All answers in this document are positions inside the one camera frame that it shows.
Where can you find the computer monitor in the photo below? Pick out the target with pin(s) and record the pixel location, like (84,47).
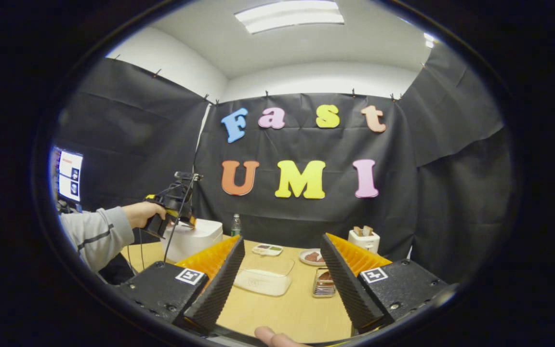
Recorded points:
(69,176)

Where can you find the large ceiling light panel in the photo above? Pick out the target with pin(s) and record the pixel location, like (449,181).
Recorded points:
(289,14)

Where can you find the brown meat patty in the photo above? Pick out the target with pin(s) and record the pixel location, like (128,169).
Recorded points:
(320,258)
(310,257)

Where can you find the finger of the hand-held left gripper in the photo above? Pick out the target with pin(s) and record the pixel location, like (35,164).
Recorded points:
(187,221)

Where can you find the white toaster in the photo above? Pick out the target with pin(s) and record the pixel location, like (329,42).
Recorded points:
(364,242)

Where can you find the white divided side dish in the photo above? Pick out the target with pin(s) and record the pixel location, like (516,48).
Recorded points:
(268,249)

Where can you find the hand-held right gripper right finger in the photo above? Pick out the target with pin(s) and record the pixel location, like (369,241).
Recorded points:
(346,289)

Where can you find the toast slice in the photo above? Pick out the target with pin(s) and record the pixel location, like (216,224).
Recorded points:
(367,230)
(357,231)

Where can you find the white round plate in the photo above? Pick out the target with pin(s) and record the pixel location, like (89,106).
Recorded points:
(302,258)

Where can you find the small ceiling light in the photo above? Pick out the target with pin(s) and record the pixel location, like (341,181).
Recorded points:
(429,39)

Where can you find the black backdrop cloth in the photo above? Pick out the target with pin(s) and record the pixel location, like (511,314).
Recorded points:
(451,217)

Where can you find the white rice cooker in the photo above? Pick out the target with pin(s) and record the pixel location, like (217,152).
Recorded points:
(203,236)

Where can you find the white rice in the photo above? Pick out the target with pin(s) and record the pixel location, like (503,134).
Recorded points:
(263,284)

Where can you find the clear plastic water bottle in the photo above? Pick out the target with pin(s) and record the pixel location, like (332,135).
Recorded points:
(236,226)

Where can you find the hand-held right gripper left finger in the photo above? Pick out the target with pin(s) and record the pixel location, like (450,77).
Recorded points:
(219,286)

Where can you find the clear plastic rice container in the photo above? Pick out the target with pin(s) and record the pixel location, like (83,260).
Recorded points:
(263,265)

